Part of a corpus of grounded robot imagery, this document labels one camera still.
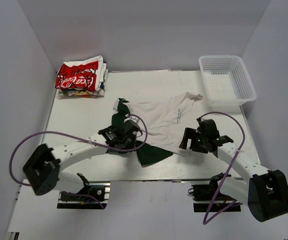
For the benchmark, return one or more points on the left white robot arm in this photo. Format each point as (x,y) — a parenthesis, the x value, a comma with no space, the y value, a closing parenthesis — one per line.
(45,169)

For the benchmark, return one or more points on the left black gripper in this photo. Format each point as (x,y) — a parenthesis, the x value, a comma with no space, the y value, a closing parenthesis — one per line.
(133,143)

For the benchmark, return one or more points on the white plastic mesh basket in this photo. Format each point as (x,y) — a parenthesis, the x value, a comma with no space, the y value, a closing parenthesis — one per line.
(226,81)

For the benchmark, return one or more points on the red white folded t-shirt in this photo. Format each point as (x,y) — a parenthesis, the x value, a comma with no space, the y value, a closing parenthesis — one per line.
(84,74)

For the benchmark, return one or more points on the white green raglan t-shirt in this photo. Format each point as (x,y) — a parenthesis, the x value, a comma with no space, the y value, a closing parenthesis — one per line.
(163,122)

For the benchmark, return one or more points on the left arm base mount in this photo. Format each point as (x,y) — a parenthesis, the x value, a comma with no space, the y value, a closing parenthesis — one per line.
(99,192)

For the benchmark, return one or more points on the cartoon print folded t-shirt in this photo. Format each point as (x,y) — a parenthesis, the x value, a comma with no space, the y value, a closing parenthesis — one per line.
(81,93)

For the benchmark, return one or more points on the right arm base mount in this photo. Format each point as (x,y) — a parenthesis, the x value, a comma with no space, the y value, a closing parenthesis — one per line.
(202,194)

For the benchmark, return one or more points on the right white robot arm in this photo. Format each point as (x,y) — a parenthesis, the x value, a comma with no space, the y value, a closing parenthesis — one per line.
(263,191)

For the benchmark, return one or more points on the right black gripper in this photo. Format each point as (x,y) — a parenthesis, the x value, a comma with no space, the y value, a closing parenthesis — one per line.
(191,133)

